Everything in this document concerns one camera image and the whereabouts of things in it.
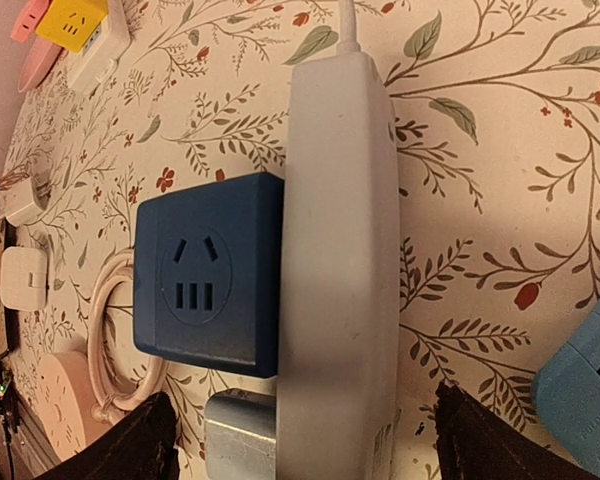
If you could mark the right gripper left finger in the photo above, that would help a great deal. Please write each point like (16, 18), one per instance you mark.
(141, 446)

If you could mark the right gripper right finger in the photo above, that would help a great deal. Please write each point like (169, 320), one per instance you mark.
(474, 443)

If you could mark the pink round socket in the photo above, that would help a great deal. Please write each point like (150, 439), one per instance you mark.
(65, 399)

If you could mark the light blue plug adapter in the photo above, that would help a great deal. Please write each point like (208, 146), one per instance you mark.
(240, 435)

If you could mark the cyan plug adapter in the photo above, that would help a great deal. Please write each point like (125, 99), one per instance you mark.
(566, 394)

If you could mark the light blue power strip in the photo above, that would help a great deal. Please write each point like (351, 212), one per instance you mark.
(340, 275)

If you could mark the dark blue cube adapter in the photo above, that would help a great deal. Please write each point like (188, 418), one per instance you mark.
(206, 280)

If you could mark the white plug adapter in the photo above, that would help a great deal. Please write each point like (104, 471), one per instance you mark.
(23, 278)

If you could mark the small white charger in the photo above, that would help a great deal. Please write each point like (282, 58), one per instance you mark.
(26, 200)

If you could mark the pink plug adapter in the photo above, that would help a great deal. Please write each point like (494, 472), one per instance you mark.
(28, 19)

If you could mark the white power strip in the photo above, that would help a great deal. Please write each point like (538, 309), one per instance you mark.
(100, 56)

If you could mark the pink plate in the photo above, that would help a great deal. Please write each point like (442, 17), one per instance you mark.
(38, 63)

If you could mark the yellow cube adapter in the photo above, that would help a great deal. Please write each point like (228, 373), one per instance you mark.
(70, 23)

